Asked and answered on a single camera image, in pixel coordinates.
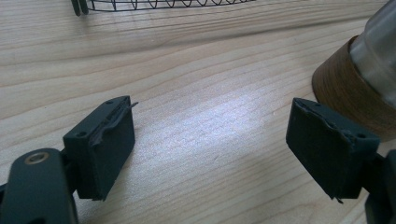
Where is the steel bottle with wooden base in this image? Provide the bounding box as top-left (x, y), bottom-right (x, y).
top-left (311, 0), bottom-right (396, 140)

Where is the black wire basket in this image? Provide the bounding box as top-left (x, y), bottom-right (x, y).
top-left (70, 0), bottom-right (257, 17)

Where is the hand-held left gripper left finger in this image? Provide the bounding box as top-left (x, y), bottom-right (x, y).
top-left (63, 95), bottom-right (139, 202)

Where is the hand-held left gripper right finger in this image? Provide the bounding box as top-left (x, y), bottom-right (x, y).
top-left (285, 97), bottom-right (381, 204)

